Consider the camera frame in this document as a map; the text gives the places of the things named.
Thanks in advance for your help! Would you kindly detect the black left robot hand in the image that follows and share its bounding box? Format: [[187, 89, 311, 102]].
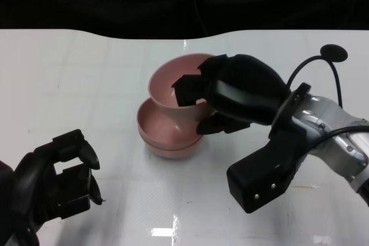
[[0, 129, 104, 246]]

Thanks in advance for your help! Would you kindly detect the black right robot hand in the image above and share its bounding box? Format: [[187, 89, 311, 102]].
[[171, 54, 292, 137]]

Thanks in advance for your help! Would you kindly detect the black round table grommet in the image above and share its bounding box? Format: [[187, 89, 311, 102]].
[[320, 44, 349, 63]]

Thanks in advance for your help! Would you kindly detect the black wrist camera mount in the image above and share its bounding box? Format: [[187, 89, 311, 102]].
[[226, 82, 312, 214]]

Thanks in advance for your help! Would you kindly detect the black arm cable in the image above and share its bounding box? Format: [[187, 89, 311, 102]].
[[299, 126, 369, 154], [287, 55, 344, 108]]

